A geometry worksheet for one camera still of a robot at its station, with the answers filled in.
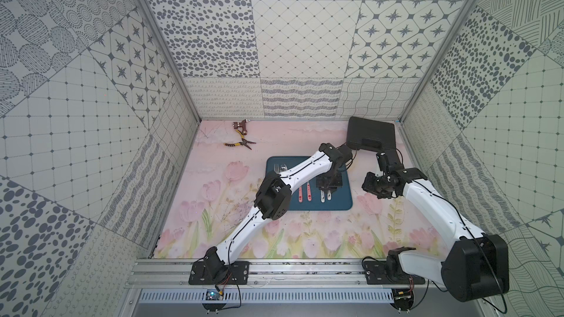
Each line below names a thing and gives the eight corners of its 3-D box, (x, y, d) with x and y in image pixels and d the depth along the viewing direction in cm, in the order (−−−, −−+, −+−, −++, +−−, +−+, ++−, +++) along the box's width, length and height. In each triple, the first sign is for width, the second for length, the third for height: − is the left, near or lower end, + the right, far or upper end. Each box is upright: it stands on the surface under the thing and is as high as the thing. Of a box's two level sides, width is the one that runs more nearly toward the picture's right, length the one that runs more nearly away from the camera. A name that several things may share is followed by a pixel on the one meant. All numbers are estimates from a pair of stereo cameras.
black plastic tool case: (345, 147, 109) (347, 143, 106) (347, 120, 121) (349, 115, 118) (394, 156, 105) (397, 151, 103) (392, 127, 118) (394, 122, 115)
